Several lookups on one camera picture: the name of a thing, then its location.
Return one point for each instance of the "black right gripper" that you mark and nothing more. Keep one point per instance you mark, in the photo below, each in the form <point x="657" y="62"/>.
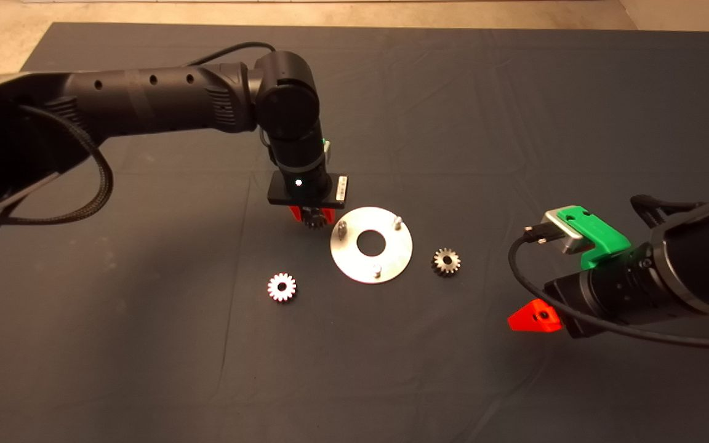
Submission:
<point x="607" y="292"/>

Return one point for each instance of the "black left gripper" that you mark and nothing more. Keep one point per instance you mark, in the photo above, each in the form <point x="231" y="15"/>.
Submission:
<point x="305" y="191"/>

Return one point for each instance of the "steel planetary gear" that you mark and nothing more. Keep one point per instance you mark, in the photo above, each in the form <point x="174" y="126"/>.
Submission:
<point x="276" y="288"/>
<point x="440" y="263"/>
<point x="314" y="219"/>

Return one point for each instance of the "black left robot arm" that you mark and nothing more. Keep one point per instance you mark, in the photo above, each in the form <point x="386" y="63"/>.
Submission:
<point x="145" y="104"/>

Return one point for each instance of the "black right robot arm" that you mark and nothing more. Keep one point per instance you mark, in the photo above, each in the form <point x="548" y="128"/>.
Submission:
<point x="705" y="252"/>

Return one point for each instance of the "round metal carrier plate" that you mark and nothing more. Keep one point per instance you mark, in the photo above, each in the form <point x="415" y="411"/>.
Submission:
<point x="348" y="258"/>

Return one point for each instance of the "dark table cloth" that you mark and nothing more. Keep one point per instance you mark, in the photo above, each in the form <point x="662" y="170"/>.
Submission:
<point x="453" y="123"/>

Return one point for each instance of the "silver left camera box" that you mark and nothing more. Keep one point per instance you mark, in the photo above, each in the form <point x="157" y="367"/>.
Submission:
<point x="328" y="154"/>

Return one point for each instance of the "silver camera box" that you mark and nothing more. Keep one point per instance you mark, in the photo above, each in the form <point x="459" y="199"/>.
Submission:
<point x="567" y="232"/>
<point x="328" y="154"/>

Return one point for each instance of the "silver right camera box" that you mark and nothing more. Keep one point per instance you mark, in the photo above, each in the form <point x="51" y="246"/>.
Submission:
<point x="567" y="232"/>

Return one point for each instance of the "green right camera mount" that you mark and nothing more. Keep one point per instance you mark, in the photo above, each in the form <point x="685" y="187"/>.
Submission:
<point x="604" y="240"/>

